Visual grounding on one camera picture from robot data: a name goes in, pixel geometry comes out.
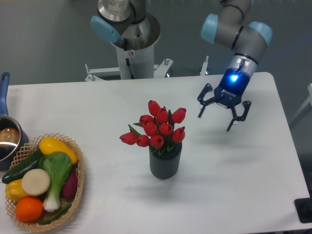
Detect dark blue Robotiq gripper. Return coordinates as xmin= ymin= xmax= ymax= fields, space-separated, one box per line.
xmin=196 ymin=68 xmax=252 ymax=133

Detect red tulip bouquet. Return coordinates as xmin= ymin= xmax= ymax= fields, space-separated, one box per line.
xmin=119 ymin=100 xmax=187 ymax=156

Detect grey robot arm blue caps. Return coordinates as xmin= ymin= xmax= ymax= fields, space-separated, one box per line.
xmin=90 ymin=0 xmax=273 ymax=123

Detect dark grey ribbed vase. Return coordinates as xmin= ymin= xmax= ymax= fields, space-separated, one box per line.
xmin=149 ymin=143 xmax=182 ymax=180

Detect black device at table edge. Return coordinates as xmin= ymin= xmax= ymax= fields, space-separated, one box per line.
xmin=294 ymin=197 xmax=312 ymax=223

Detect purple sweet potato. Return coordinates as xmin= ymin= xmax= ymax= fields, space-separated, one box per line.
xmin=61 ymin=168 xmax=78 ymax=200

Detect green bok choy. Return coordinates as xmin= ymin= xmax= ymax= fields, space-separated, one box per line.
xmin=38 ymin=152 xmax=72 ymax=212

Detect yellow squash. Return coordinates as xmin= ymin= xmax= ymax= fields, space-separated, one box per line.
xmin=39 ymin=137 xmax=78 ymax=165

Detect green chili pepper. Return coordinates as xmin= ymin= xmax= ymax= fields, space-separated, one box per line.
xmin=39 ymin=203 xmax=72 ymax=225

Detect woven wicker basket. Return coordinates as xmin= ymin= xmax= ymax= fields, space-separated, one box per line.
xmin=3 ymin=134 xmax=84 ymax=232

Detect dark green cucumber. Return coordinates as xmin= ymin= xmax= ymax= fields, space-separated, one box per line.
xmin=2 ymin=149 xmax=43 ymax=184

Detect beige round disc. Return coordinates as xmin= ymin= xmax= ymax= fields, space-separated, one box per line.
xmin=21 ymin=169 xmax=50 ymax=196

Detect orange fruit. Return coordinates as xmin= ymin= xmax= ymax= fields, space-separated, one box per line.
xmin=15 ymin=196 xmax=43 ymax=222

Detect yellow bell pepper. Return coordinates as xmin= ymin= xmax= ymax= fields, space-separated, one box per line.
xmin=5 ymin=179 xmax=29 ymax=202

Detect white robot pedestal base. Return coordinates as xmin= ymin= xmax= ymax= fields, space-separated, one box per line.
xmin=84 ymin=12 xmax=210 ymax=82

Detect blue handled saucepan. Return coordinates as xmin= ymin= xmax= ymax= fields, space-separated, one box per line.
xmin=0 ymin=72 xmax=29 ymax=171

